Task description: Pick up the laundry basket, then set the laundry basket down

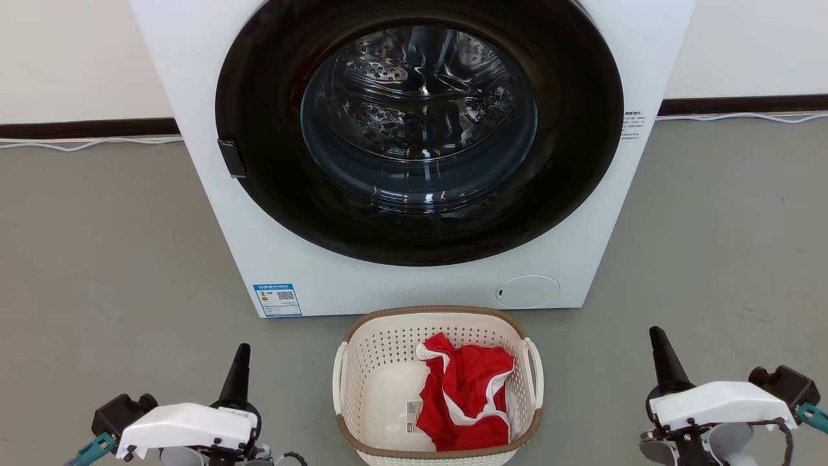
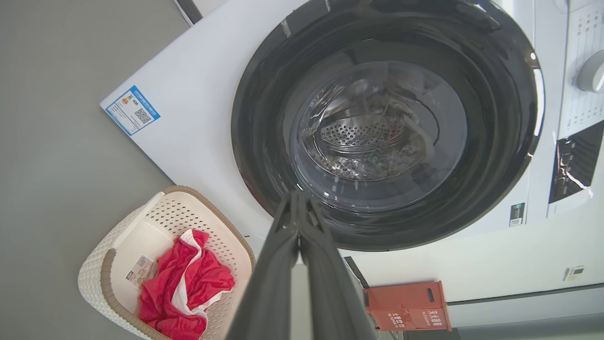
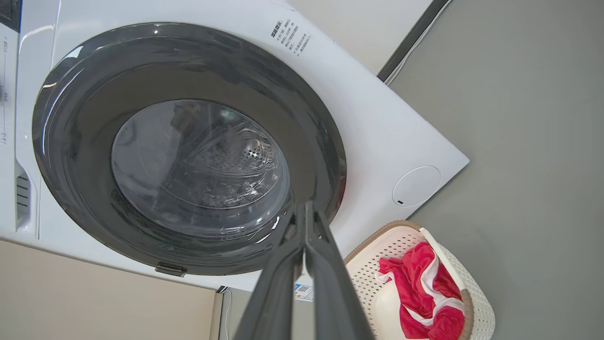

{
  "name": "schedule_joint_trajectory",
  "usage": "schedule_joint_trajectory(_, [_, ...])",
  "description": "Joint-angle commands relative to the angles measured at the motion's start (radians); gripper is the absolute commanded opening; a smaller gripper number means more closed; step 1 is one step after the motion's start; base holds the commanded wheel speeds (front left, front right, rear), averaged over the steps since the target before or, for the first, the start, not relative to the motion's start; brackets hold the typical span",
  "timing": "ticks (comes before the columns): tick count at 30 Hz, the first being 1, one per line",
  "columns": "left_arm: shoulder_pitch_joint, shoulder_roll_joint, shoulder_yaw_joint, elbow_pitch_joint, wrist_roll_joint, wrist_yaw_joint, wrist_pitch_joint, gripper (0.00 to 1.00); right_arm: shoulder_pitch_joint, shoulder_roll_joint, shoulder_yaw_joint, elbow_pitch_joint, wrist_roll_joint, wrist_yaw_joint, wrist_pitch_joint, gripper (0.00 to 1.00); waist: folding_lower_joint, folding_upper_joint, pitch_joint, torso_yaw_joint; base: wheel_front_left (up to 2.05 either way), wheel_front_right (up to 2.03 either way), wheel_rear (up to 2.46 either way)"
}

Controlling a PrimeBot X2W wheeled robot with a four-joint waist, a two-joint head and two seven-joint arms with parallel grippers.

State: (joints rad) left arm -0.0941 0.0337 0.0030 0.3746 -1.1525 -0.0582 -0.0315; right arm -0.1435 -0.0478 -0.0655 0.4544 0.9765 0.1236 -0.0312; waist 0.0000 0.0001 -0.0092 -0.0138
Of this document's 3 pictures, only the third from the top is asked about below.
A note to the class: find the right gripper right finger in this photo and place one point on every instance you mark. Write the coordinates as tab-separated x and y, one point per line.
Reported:
332	293

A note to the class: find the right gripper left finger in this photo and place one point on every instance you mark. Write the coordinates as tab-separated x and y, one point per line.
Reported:
273	293

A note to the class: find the white perforated laundry basket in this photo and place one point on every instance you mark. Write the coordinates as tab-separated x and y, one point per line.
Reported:
373	264

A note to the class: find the blue energy label sticker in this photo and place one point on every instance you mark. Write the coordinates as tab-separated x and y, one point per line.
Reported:
304	293

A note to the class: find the black baseboard strip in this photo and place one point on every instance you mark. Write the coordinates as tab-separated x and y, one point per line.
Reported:
222	289
412	40

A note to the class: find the red garment with white trim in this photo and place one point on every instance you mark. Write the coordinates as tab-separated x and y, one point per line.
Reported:
415	274

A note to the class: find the round white filter cover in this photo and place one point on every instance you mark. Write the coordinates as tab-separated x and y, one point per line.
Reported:
415	186

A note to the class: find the steel washer drum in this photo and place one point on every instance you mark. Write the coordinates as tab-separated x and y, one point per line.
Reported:
226	165

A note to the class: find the white front-load washing machine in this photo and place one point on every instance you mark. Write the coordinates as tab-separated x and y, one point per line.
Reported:
377	132

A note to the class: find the black round washer door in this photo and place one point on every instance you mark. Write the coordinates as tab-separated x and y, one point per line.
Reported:
71	141

